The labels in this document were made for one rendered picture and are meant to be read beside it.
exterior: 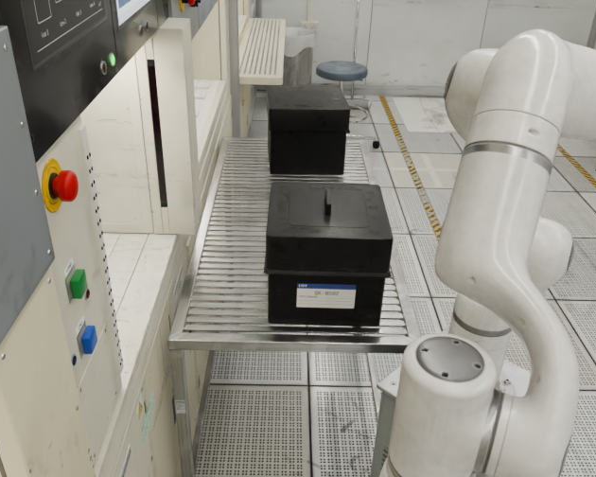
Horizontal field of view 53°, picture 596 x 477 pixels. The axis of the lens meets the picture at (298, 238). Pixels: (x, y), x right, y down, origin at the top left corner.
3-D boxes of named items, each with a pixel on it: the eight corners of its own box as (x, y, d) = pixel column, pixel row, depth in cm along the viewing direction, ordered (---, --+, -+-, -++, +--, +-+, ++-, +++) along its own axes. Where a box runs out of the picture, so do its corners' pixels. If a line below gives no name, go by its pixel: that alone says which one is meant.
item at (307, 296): (267, 324, 146) (267, 265, 137) (271, 262, 170) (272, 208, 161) (380, 327, 147) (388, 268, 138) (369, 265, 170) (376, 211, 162)
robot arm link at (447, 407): (487, 443, 62) (401, 414, 66) (515, 345, 56) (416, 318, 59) (473, 508, 56) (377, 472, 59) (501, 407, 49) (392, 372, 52)
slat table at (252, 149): (389, 539, 180) (423, 344, 141) (187, 538, 179) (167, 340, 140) (352, 288, 292) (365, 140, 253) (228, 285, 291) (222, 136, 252)
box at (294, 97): (345, 175, 222) (351, 109, 209) (268, 175, 220) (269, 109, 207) (336, 146, 247) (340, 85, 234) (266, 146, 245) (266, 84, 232)
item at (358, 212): (392, 277, 138) (397, 228, 131) (263, 274, 138) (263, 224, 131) (377, 217, 163) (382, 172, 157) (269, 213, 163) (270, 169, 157)
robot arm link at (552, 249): (459, 293, 128) (480, 192, 116) (551, 317, 122) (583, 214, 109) (447, 326, 118) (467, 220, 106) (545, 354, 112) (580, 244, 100)
